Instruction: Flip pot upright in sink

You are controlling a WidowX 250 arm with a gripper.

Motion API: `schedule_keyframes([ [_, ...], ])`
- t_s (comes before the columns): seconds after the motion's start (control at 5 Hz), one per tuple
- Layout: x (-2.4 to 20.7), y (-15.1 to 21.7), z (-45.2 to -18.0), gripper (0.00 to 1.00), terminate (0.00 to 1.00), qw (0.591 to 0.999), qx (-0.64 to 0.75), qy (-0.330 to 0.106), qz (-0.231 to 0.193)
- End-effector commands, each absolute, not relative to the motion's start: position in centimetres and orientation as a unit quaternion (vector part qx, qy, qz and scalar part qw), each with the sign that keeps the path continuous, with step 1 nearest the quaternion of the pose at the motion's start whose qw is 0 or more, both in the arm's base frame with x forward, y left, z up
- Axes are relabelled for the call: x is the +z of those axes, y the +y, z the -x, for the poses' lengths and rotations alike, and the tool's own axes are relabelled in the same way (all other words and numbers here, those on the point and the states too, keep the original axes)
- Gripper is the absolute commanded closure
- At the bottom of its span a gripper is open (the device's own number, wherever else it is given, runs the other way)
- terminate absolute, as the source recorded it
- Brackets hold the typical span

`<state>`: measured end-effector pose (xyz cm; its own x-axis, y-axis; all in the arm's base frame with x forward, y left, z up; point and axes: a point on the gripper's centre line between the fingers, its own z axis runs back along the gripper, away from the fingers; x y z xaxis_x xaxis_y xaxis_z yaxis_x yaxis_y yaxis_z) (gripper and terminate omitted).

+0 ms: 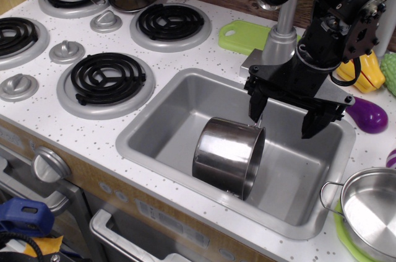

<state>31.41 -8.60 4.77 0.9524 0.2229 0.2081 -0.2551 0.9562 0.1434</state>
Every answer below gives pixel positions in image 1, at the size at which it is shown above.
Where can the silver stove knob bottom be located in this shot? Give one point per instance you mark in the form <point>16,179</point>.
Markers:
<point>18,88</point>

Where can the silver oven door handle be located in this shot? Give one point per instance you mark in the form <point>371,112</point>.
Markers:
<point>18,181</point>

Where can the green cutting board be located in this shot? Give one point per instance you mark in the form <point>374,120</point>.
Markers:
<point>243,37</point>

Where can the silver oven knob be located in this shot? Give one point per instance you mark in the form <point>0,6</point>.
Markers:
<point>49,167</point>

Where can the black burner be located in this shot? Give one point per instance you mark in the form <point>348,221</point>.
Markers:
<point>105,86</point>
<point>170,28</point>
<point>22,40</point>

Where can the silver stove knob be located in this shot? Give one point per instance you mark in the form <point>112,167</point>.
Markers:
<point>106,22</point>
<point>18,88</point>
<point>67,52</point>

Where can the green plate under pan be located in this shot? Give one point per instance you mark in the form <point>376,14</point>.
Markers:
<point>346,240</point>

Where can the silver stove knob middle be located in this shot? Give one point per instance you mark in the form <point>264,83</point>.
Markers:
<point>67,52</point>

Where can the silver dishwasher door handle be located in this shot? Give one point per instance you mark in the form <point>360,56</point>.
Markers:
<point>128,239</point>

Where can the yellow toy bell pepper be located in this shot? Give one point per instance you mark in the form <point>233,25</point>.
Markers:
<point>371,77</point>

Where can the blue clamp tool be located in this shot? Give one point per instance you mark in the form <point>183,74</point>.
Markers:
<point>28,217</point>

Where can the left black burner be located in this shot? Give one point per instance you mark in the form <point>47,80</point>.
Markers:
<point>22,40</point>

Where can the grey sink basin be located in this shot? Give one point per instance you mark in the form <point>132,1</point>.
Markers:
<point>197,131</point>

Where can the steel pan with handle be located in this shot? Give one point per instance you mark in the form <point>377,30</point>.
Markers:
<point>367,203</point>

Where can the purple striped toy vegetable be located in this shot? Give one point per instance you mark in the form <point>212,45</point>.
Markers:
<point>391,159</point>

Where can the green toy corn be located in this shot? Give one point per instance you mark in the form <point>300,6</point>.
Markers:
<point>388,68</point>

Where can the purple toy eggplant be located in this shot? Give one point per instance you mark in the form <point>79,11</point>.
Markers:
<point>369,117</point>

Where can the silver stove knob top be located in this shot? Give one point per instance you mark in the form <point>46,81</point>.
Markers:
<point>106,22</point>

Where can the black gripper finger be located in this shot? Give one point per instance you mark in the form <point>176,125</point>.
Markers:
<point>315,121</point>
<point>257,103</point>

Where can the back right black burner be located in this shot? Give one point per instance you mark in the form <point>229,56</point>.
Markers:
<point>170,28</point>

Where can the silver toy faucet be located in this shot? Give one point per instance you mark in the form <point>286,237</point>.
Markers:
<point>282,43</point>

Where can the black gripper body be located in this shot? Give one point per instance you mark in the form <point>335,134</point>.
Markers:
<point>301,81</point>

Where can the front right black burner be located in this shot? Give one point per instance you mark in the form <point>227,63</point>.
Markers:
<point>105,86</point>

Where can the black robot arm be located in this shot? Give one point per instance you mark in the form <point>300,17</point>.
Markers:
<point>339,31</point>

